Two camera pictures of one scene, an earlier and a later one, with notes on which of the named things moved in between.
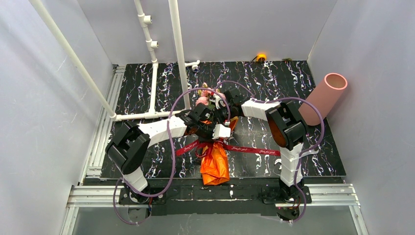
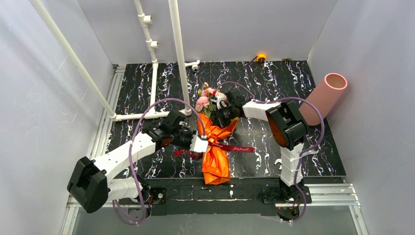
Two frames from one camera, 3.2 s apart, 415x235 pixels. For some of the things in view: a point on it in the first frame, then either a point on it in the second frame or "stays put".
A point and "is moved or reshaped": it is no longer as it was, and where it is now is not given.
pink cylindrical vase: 323,98 stays put
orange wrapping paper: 214,165 stays put
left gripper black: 207,130 to 187,138
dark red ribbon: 202,146 is moved or reshaped
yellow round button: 261,55 stays put
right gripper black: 225,105 stays put
